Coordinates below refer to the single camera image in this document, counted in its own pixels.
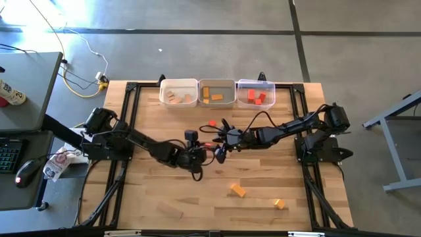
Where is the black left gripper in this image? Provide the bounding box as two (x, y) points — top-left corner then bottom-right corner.
(179, 140), (220, 174)

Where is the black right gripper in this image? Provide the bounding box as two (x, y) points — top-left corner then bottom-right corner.
(214, 118), (255, 165)

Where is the long natural wood plank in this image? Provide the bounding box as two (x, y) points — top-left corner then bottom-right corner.
(156, 201), (184, 220)

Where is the long yellow wooden block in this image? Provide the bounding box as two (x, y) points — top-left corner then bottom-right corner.
(230, 183), (247, 198)

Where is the beige plastic bin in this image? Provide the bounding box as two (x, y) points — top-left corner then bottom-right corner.
(198, 78), (237, 109)

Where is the clear plastic bin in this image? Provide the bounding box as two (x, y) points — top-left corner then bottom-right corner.
(236, 78), (276, 111)

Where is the white plastic bin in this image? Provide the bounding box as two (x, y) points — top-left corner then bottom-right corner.
(159, 78), (199, 109)

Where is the white paper box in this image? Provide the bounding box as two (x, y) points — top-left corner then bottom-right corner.
(64, 127), (95, 165)

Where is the white printed snack bag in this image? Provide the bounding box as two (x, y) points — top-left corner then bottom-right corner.
(42, 147), (77, 182)

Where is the black computer mouse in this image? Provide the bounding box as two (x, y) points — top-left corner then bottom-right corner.
(14, 158), (42, 189)

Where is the dark grey desk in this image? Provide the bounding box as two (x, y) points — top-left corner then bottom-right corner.
(0, 130), (55, 211)

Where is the black keyboard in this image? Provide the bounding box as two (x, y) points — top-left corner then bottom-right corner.
(0, 137), (23, 174)

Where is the white printed can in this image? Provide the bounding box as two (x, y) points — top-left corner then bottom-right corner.
(0, 79), (27, 107)

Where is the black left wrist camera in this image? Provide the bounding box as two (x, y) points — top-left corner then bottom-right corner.
(184, 129), (200, 148)

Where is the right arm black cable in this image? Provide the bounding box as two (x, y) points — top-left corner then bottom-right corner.
(243, 110), (287, 134)

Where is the black aluminium table frame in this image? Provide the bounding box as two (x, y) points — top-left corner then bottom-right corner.
(74, 72), (355, 231)

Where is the yellow cable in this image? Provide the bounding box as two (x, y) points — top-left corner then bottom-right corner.
(28, 0), (109, 99)

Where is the silver metal bracket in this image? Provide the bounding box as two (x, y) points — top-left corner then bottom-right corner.
(104, 230), (142, 237)
(287, 231), (326, 237)

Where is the white cable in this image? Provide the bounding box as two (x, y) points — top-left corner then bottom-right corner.
(64, 28), (109, 78)

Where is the black floor cable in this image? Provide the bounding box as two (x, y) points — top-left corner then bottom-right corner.
(58, 59), (101, 91)

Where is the grey metal table frame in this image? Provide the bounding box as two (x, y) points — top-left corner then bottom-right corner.
(361, 89), (421, 193)

